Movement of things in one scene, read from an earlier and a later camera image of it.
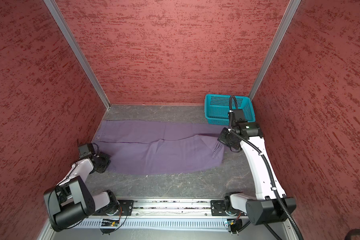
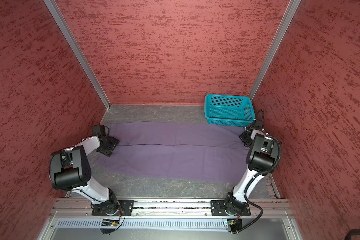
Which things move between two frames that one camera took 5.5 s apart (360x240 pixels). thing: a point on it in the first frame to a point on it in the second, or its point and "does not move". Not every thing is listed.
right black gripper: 221,138 to 242,137
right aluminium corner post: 288,15 does not move
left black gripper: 107,157 to 114,141
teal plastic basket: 216,108 does not move
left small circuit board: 109,222 does not move
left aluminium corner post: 73,41 does not move
